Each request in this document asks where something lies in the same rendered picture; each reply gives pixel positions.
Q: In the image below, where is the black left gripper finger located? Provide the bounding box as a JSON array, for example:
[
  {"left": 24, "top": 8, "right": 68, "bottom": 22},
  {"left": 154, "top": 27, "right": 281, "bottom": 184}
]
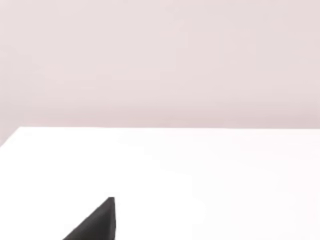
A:
[{"left": 61, "top": 196, "right": 117, "bottom": 240}]

